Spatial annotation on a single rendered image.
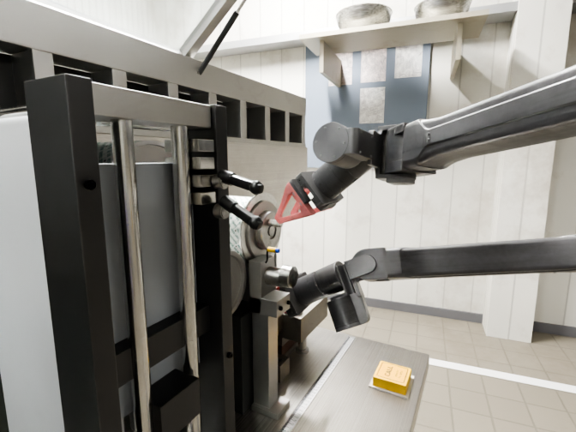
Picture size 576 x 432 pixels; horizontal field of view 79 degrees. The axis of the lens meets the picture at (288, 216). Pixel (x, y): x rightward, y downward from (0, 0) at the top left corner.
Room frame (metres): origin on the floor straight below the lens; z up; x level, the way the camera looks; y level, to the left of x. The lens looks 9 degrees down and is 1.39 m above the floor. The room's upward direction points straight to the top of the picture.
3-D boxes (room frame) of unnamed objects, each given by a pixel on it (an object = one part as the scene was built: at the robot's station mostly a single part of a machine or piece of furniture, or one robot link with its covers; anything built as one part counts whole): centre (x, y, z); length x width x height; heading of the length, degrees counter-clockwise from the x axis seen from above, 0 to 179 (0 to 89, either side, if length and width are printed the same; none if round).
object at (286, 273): (0.60, 0.00, 1.18); 0.04 x 0.02 x 0.04; 152
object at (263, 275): (0.62, 0.03, 1.05); 0.06 x 0.05 x 0.31; 62
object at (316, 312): (0.90, 0.11, 1.00); 0.40 x 0.16 x 0.06; 62
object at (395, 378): (0.70, -0.23, 0.91); 0.07 x 0.07 x 0.02; 62
